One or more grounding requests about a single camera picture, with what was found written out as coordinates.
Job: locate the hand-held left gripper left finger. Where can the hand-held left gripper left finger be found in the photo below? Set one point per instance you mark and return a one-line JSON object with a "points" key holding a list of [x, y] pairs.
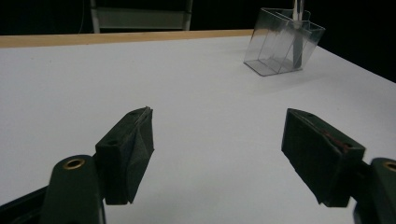
{"points": [[123, 158]]}

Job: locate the black makeup brush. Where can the black makeup brush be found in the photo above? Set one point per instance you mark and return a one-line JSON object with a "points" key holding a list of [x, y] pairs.
{"points": [[298, 46]]}

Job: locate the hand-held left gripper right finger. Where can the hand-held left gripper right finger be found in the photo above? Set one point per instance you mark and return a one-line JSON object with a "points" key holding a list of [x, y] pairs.
{"points": [[317, 158]]}

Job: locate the clear plastic organizer box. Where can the clear plastic organizer box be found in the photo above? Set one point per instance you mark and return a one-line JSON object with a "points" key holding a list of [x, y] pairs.
{"points": [[271, 49]]}

